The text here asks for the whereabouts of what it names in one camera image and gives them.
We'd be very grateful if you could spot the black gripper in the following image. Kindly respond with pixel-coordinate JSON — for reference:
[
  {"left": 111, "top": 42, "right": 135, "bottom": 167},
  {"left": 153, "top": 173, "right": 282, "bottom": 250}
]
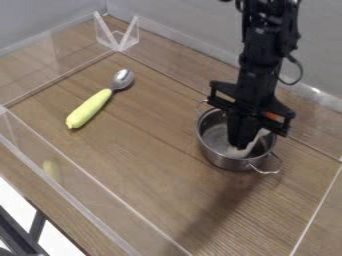
[{"left": 205, "top": 63, "right": 296, "bottom": 150}]

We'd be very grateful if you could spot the silver pot with handles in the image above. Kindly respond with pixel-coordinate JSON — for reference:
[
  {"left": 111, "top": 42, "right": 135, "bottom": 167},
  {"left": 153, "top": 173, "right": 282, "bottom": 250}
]
[{"left": 195, "top": 100, "right": 282, "bottom": 175}]

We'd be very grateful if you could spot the plush mushroom toy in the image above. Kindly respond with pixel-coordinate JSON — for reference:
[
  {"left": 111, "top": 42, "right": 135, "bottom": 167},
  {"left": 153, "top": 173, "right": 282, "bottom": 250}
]
[{"left": 226, "top": 111, "right": 283, "bottom": 159}]

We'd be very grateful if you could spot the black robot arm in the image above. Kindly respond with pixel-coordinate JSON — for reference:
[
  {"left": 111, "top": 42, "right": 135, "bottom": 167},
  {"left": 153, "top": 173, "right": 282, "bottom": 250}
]
[{"left": 207, "top": 0, "right": 300, "bottom": 150}]

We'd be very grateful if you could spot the dark metal table leg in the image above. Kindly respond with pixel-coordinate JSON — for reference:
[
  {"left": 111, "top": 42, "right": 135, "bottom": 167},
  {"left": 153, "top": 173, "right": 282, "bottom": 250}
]
[{"left": 0, "top": 206, "right": 49, "bottom": 256}]

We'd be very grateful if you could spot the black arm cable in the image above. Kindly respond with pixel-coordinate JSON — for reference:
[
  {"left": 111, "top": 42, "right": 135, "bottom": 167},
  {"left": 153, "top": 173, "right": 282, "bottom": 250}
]
[{"left": 274, "top": 54, "right": 304, "bottom": 86}]

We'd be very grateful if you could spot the spoon with yellow-green handle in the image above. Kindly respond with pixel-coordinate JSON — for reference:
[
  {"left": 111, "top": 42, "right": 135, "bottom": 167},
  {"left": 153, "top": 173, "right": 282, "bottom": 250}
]
[{"left": 65, "top": 69, "right": 135, "bottom": 129}]

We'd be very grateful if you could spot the clear acrylic enclosure wall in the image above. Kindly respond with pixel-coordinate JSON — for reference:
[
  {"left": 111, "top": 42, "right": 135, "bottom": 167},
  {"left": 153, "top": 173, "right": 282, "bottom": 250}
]
[{"left": 0, "top": 17, "right": 342, "bottom": 256}]

